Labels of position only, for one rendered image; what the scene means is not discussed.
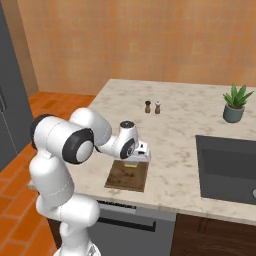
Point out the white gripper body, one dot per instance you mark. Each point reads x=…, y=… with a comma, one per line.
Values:
x=141, y=157

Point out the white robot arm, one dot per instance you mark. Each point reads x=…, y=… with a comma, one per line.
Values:
x=63, y=140

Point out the yellow sponge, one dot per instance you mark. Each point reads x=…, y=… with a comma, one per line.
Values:
x=131, y=165

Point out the brown wooden cutting board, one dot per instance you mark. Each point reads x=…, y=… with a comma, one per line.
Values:
x=126, y=176

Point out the brown pepper shaker black cap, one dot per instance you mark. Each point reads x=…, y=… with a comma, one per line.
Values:
x=147, y=106

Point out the brown salt shaker white cap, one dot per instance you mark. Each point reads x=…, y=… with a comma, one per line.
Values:
x=157, y=107

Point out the grey dishwasher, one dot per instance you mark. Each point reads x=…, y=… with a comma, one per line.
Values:
x=133, y=230

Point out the dark grey sink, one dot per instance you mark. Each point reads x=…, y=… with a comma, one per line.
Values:
x=226, y=168

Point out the dark wooden cupboard door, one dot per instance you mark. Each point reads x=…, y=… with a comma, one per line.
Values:
x=213, y=236

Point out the green plant in grey pot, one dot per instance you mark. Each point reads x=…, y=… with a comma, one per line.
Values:
x=235, y=104

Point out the dark grey fridge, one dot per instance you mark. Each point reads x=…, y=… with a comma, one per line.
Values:
x=11, y=100

